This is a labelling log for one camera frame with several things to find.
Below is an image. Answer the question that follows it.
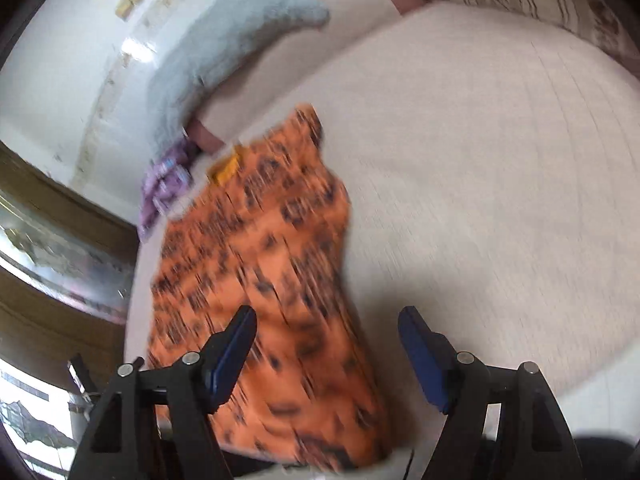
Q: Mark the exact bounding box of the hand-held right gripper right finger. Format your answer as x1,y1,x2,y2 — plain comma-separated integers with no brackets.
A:
397,306,586,480

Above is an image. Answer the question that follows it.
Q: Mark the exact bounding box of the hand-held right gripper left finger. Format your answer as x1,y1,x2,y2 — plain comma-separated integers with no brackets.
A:
67,305,258,480

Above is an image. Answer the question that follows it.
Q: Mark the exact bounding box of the orange black floral garment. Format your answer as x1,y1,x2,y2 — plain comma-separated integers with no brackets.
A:
145,102,393,473

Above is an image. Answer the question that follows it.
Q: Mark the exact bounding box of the purple floral cloth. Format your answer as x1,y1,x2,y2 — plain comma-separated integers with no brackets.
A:
136,140,193,243

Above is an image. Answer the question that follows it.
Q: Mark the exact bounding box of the wooden glass door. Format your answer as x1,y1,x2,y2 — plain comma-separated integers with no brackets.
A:
0,145,141,466

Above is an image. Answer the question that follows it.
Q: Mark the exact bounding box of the pink quilted bed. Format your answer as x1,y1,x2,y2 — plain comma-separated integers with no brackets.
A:
122,0,640,461

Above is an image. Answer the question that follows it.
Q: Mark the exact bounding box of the pink bolster pillow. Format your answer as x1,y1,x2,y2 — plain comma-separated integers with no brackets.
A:
187,0,426,156

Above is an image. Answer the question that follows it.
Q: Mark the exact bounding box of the grey quilted pillow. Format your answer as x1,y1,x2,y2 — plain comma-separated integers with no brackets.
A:
145,0,331,156

